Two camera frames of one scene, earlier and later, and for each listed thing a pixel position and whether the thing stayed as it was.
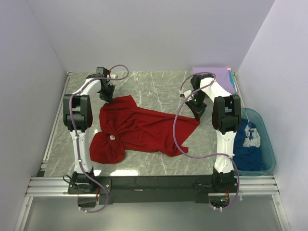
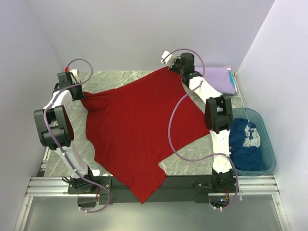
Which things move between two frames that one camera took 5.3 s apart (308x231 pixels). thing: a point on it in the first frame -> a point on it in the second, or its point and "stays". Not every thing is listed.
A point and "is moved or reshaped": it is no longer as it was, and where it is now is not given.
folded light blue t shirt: x=232 y=80 stays
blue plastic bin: x=267 y=146 stays
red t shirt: x=125 y=127 is moved or reshaped
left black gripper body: x=109 y=89 -> x=79 y=91
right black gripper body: x=197 y=100 -> x=176 y=67
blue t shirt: x=247 y=151 stays
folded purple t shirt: x=223 y=76 stays
